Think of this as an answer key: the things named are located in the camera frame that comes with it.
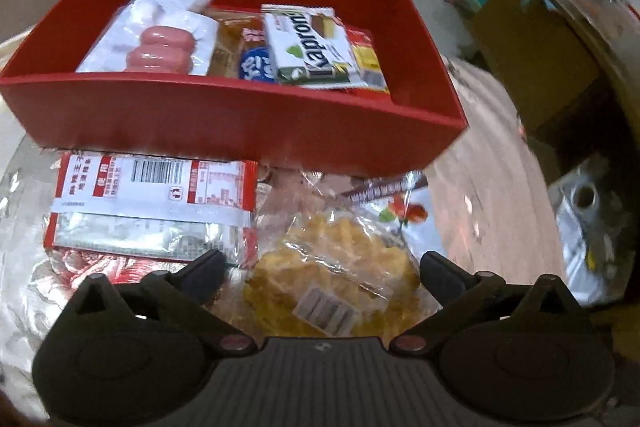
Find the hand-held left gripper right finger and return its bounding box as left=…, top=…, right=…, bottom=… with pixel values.
left=390, top=251, right=581, bottom=355

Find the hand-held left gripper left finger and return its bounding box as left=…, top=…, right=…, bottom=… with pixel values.
left=65, top=249, right=253, bottom=355

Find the red and white snack packet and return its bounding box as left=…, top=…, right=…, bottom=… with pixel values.
left=42, top=154, right=261, bottom=268

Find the clear bag of golden pastry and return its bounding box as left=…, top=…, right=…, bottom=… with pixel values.
left=242, top=202, right=441, bottom=338

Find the red rectangular box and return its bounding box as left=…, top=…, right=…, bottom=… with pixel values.
left=0, top=0, right=469, bottom=175

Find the yellow and red snack packet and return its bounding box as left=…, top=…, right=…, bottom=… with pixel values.
left=346, top=27, right=391, bottom=95

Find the yellow snack packet blue label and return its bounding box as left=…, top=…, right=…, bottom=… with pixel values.
left=205, top=7, right=281, bottom=82

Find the pink sausage packet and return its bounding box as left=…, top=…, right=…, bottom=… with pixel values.
left=75, top=0, right=221, bottom=76

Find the white and green wafer packet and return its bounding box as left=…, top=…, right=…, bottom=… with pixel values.
left=261, top=4, right=368, bottom=90

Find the flower print snack packet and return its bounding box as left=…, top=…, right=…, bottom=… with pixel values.
left=340, top=172, right=431, bottom=238

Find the red foil snack packet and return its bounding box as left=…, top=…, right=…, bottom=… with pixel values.
left=27, top=247, right=151, bottom=288

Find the clear pinkish snack packet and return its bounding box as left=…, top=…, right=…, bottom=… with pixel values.
left=257, top=167, right=351, bottom=212

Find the clear plastic bag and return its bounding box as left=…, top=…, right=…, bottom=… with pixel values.
left=547, top=157, right=636, bottom=308

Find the large brown cardboard box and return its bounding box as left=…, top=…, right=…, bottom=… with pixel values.
left=470, top=0, right=601, bottom=132

